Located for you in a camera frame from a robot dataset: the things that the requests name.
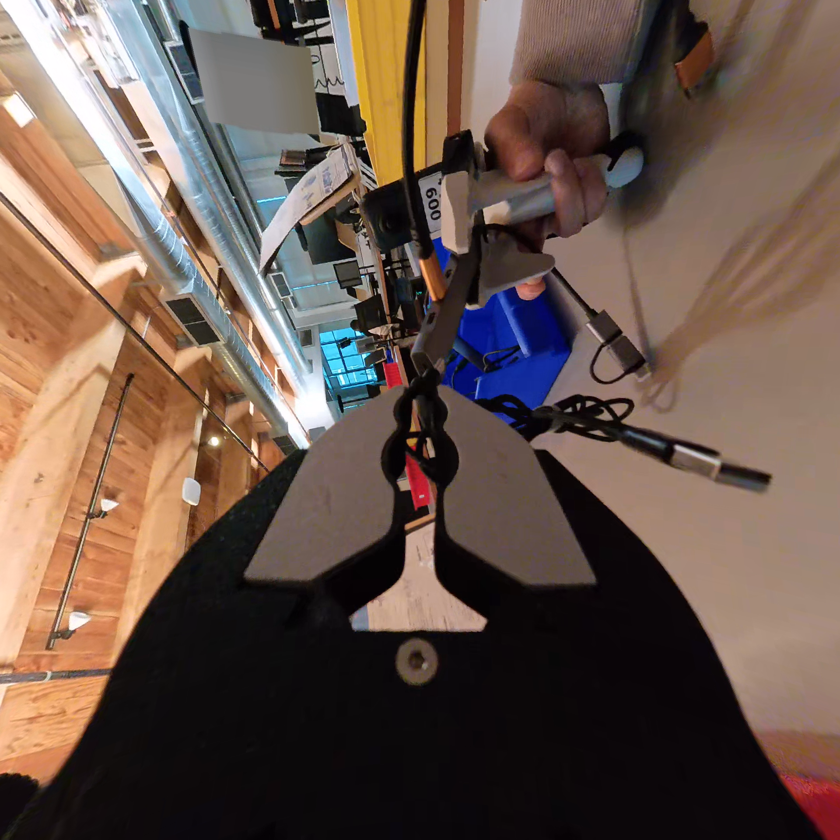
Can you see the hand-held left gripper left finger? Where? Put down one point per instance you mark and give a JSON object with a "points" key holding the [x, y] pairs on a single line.
{"points": [[328, 505]]}

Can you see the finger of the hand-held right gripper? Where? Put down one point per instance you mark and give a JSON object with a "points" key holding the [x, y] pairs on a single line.
{"points": [[518, 262]]}

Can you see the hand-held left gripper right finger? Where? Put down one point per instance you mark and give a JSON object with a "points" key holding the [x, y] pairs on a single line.
{"points": [[512, 505]]}

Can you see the grey USB hub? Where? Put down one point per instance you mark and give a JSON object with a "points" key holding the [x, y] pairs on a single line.
{"points": [[446, 315]]}

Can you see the person's right forearm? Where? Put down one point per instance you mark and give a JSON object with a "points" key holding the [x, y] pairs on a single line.
{"points": [[577, 39]]}

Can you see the person's right hand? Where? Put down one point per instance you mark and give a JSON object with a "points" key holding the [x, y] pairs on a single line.
{"points": [[551, 124]]}

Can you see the wooden document stand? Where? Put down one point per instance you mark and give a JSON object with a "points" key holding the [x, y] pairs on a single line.
{"points": [[328, 203]]}

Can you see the blue plastic bin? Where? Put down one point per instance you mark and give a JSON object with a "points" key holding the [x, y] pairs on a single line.
{"points": [[518, 334]]}

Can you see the blue header leaflet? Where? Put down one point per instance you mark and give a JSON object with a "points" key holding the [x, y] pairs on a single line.
{"points": [[321, 180]]}

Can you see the red plastic bin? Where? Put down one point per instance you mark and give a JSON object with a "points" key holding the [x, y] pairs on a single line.
{"points": [[413, 472]]}

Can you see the yellow beam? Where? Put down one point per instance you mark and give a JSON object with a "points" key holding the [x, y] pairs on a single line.
{"points": [[384, 79]]}

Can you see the grey flat panel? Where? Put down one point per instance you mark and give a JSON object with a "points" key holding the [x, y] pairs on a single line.
{"points": [[256, 82]]}

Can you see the white wall access point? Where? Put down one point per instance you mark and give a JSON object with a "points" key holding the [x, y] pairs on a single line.
{"points": [[191, 491]]}

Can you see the silver air duct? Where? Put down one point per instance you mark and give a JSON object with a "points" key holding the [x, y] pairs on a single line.
{"points": [[197, 210]]}

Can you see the black track light rail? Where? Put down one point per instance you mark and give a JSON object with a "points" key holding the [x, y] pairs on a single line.
{"points": [[92, 505]]}

